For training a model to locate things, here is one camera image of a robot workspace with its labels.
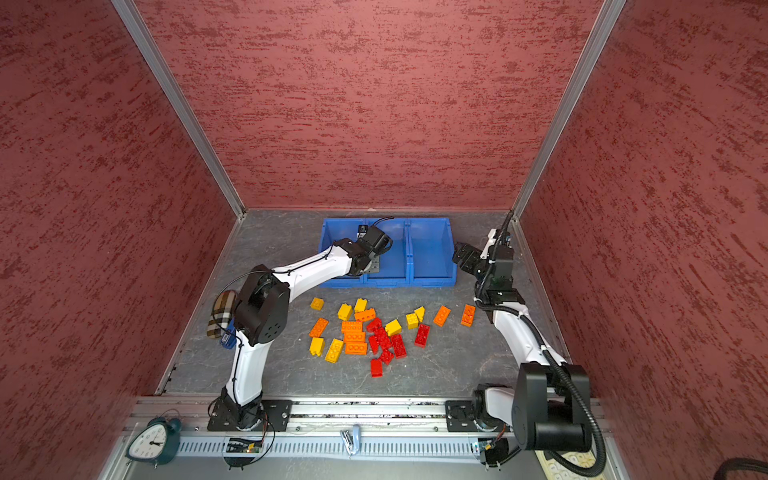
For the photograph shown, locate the blue three-compartment bin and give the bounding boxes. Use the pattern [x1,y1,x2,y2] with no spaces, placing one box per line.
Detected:
[323,217,457,289]

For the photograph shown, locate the yellow lego pair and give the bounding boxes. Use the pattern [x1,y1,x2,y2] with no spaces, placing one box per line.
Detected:
[406,313,420,330]

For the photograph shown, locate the red lego single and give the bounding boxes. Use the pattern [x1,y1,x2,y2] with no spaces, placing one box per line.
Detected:
[414,324,430,348]

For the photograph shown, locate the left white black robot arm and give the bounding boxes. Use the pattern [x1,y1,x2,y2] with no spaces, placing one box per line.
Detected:
[214,225,393,431]

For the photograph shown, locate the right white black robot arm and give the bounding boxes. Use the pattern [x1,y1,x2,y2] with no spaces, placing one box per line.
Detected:
[452,229,607,478]

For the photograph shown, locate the orange lego stack centre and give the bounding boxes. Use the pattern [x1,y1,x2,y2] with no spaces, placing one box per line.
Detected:
[341,321,368,356]

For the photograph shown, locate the orange lego left slanted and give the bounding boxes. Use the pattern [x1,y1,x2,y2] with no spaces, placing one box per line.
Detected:
[309,318,329,338]

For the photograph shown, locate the red lego cluster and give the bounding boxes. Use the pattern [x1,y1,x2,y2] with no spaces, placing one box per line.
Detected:
[366,318,407,365]

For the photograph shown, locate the yellow lego bottom left small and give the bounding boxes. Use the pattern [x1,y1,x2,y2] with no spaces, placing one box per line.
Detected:
[309,337,325,357]

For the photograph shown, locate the yellow long lego bottom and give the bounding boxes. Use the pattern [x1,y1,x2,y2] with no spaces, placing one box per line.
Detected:
[325,339,344,364]

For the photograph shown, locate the red lego bottom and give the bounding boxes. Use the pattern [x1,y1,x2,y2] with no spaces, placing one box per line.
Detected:
[370,358,383,378]

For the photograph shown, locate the plaid cloth pouch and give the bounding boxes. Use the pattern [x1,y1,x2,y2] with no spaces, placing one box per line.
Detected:
[206,290,237,348]

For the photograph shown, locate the green alarm clock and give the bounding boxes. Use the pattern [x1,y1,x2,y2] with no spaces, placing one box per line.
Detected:
[125,417,182,467]

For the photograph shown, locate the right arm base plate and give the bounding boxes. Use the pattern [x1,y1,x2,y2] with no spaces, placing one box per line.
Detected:
[444,400,509,433]

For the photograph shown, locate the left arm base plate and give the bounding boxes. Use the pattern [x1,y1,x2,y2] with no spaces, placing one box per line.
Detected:
[207,398,293,432]

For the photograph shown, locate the silver clip on rail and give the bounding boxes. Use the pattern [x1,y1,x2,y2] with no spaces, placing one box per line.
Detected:
[340,425,362,457]

